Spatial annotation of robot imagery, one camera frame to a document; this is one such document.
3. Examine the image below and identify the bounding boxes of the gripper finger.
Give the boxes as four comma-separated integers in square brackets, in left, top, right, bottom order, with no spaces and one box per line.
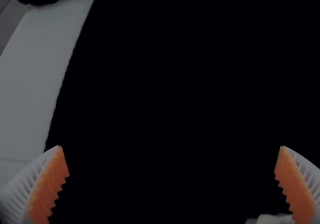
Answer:
[0,145,71,224]
[273,145,320,224]

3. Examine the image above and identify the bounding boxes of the pale towel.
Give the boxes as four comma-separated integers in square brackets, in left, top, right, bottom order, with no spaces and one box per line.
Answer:
[245,213,294,224]

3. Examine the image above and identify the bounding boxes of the black mat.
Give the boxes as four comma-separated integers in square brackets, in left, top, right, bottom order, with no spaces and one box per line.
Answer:
[44,0,320,224]

